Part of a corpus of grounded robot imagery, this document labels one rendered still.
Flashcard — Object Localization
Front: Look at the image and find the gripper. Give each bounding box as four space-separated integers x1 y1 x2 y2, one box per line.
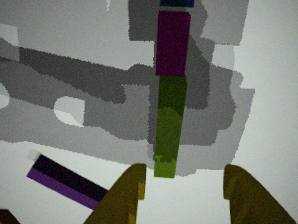
83 163 297 224

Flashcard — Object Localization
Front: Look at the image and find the purple rod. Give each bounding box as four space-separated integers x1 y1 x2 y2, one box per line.
26 154 108 210

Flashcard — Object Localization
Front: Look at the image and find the lime green rod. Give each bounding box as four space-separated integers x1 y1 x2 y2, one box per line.
154 74 187 178

